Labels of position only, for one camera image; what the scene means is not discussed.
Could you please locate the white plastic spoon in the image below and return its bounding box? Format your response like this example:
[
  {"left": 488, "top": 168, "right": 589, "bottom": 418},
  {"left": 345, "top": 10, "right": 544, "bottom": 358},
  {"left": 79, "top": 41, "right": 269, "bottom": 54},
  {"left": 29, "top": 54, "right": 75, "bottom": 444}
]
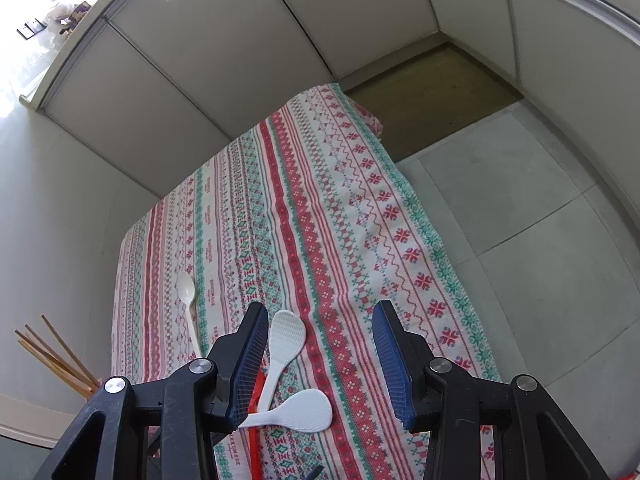
[{"left": 176, "top": 272, "right": 203, "bottom": 361}]

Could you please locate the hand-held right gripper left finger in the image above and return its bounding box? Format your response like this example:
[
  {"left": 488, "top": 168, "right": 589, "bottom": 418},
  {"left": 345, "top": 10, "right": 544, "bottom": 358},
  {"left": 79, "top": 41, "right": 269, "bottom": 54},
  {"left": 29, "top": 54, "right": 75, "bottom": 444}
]
[{"left": 30, "top": 301, "right": 271, "bottom": 480}]

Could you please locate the striped patterned tablecloth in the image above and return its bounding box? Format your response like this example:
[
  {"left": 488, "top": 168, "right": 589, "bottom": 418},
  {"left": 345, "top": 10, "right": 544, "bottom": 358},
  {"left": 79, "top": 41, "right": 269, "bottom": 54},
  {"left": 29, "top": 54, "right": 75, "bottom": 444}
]
[{"left": 111, "top": 83, "right": 503, "bottom": 480}]

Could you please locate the white kitchen cabinet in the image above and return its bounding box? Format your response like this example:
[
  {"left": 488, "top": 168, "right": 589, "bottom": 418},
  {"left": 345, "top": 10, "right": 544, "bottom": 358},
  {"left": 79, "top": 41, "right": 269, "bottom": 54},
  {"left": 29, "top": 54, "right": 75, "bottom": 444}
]
[{"left": 20, "top": 0, "right": 640, "bottom": 211}]

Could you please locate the white rice paddle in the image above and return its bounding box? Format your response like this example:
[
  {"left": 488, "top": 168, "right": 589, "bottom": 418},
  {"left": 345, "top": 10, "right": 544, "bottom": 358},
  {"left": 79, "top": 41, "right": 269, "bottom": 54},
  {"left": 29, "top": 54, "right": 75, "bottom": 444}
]
[
  {"left": 237, "top": 388, "right": 333, "bottom": 433},
  {"left": 255, "top": 310, "right": 307, "bottom": 413}
]

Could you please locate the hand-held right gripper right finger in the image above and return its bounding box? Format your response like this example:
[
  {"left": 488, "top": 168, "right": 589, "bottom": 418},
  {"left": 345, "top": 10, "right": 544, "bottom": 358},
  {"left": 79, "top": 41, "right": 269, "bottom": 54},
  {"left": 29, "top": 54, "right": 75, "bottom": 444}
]
[{"left": 372, "top": 300, "right": 613, "bottom": 480}]

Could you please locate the bundle of wooden chopsticks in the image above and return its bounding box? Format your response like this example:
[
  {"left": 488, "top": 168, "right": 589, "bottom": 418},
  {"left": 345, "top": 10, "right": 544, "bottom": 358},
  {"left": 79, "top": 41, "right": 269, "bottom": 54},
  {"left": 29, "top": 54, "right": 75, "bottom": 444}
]
[{"left": 14, "top": 314, "right": 101, "bottom": 401}]

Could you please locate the black wall socket plate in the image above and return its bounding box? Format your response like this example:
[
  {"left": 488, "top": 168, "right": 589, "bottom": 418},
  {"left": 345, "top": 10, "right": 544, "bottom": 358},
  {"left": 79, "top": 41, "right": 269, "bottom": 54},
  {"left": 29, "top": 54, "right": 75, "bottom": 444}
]
[{"left": 17, "top": 17, "right": 46, "bottom": 41}]

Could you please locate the brown floor mat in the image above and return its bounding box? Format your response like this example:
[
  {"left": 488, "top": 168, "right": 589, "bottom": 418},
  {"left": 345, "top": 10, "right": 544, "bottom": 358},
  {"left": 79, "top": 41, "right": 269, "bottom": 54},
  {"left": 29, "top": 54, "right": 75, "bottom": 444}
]
[{"left": 342, "top": 42, "right": 523, "bottom": 161}]

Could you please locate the red rice paddle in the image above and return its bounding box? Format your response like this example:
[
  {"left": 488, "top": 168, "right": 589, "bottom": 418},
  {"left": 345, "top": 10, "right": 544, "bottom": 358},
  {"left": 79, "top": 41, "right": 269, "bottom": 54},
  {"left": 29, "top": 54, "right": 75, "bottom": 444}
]
[{"left": 247, "top": 370, "right": 267, "bottom": 480}]

